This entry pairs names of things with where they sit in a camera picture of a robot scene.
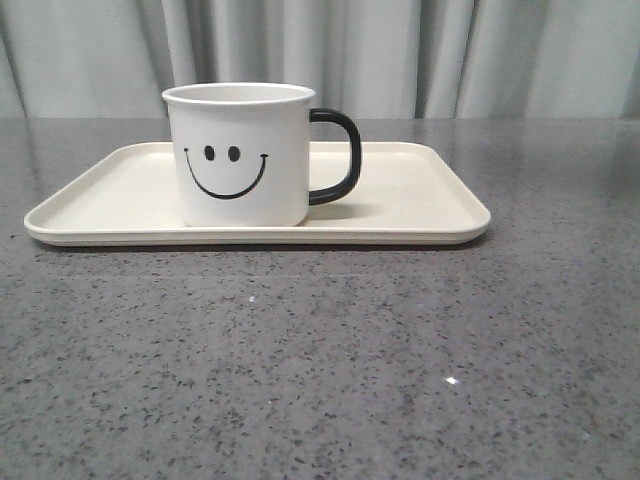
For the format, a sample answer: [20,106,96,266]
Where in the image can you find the grey pleated curtain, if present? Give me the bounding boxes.
[1,1,639,119]

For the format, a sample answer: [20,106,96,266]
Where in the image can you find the white smiley mug black handle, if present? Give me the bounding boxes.
[162,82,362,227]

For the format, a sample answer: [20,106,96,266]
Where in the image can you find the cream rectangular plastic tray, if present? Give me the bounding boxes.
[24,142,491,246]

